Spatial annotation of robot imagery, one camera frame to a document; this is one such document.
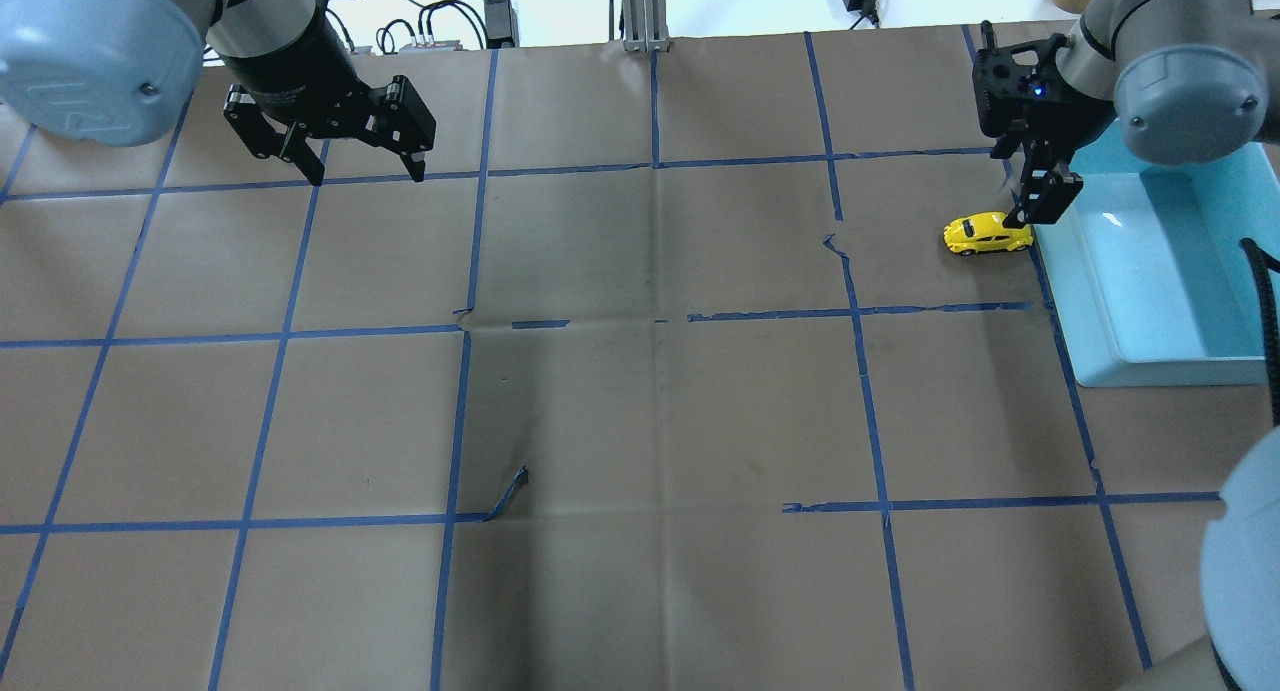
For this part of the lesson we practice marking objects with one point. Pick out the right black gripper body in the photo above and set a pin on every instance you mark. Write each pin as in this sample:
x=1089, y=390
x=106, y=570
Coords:
x=1042, y=155

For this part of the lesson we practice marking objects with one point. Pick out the aluminium frame post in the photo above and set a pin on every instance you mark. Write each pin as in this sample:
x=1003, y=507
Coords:
x=644, y=27

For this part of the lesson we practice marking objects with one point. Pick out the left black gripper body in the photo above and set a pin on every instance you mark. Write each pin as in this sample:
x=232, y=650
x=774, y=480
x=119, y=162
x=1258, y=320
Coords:
x=292, y=71

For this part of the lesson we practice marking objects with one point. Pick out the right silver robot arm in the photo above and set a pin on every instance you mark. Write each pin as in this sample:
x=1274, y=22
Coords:
x=1188, y=81

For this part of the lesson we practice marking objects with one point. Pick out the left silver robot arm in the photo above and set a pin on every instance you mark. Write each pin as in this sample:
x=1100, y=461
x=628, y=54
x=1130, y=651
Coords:
x=118, y=72

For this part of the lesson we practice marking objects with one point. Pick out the orange usb adapter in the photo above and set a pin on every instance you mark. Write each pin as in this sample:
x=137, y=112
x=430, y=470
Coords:
x=425, y=46

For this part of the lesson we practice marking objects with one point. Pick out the light blue plastic bin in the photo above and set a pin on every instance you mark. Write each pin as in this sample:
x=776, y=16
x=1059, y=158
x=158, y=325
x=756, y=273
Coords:
x=1150, y=283

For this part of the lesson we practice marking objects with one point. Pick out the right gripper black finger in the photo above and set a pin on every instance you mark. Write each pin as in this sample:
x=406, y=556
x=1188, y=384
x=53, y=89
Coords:
x=1045, y=186

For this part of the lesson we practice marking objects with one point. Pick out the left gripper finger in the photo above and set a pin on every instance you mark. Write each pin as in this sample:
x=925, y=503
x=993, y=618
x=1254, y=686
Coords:
x=296, y=150
x=413, y=158

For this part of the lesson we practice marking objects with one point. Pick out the black power brick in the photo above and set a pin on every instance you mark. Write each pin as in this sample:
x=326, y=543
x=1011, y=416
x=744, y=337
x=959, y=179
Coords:
x=501, y=24

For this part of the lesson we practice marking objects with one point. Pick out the brown paper table mat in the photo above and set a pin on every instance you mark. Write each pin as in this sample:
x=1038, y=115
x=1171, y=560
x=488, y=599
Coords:
x=662, y=380

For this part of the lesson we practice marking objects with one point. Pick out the yellow toy beetle car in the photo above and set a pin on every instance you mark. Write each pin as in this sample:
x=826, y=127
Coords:
x=985, y=232

